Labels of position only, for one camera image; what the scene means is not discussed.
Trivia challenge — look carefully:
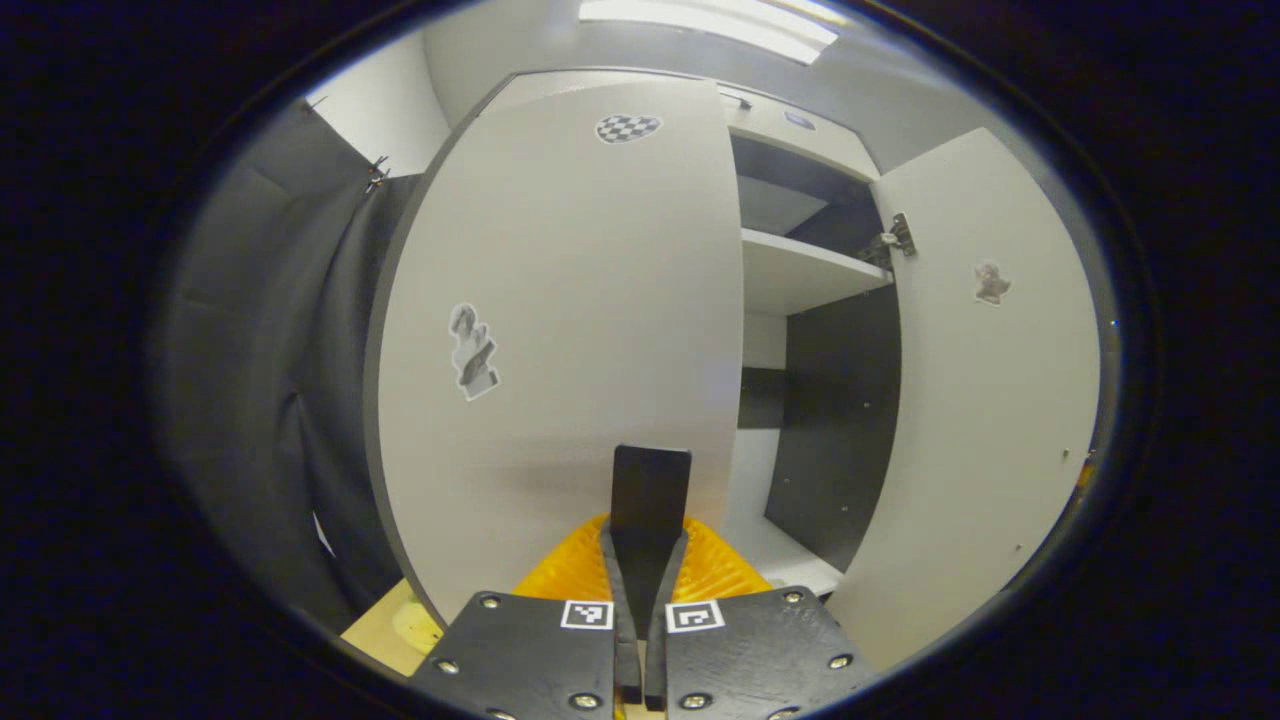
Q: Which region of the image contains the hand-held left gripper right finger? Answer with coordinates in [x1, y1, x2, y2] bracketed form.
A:
[643, 515, 878, 720]

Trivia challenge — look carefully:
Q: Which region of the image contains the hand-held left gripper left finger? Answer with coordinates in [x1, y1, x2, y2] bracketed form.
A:
[408, 513, 643, 720]

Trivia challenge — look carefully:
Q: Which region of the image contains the grey double-door shoe cabinet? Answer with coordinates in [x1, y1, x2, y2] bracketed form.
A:
[470, 66, 906, 601]

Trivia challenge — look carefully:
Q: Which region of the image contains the grey shoe cabinet door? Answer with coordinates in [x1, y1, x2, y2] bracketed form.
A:
[365, 75, 746, 626]
[825, 128, 1106, 673]

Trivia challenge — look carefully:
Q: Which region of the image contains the white cabinet shelf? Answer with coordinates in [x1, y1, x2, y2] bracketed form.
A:
[740, 228, 894, 317]

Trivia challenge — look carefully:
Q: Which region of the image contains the metal door hinge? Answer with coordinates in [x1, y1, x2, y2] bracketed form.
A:
[858, 212, 917, 271]

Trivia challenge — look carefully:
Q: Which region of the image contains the pale yellow object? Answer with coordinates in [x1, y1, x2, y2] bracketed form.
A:
[392, 597, 445, 648]

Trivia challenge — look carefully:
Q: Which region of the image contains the black backdrop cloth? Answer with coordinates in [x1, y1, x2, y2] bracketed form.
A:
[150, 100, 426, 636]

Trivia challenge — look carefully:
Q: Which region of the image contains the large ceiling light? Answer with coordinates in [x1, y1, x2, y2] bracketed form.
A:
[578, 0, 839, 66]

